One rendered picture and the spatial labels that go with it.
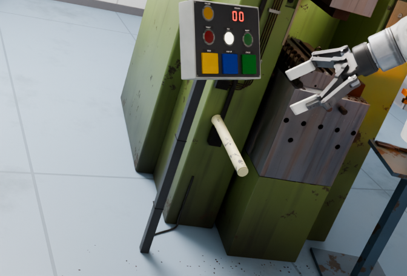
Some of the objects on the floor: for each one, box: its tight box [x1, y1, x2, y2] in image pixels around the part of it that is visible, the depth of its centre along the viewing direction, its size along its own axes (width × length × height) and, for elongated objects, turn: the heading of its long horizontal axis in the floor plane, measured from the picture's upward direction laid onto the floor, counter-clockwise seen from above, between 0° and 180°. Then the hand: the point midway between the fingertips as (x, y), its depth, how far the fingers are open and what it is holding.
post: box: [139, 80, 207, 254], centre depth 242 cm, size 4×4×108 cm
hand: (294, 91), depth 141 cm, fingers open, 13 cm apart
